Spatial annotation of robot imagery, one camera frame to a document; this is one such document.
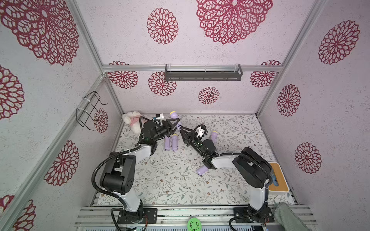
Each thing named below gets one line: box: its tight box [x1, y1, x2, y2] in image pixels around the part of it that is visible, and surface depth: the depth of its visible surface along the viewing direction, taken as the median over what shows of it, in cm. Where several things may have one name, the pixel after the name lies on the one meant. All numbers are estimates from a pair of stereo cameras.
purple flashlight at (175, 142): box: [171, 133, 178, 152], surface depth 102 cm
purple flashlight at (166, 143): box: [163, 135, 171, 152], surface depth 102 cm
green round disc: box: [186, 217, 202, 231], surface depth 69 cm
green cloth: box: [273, 202, 312, 231], surface depth 73 cm
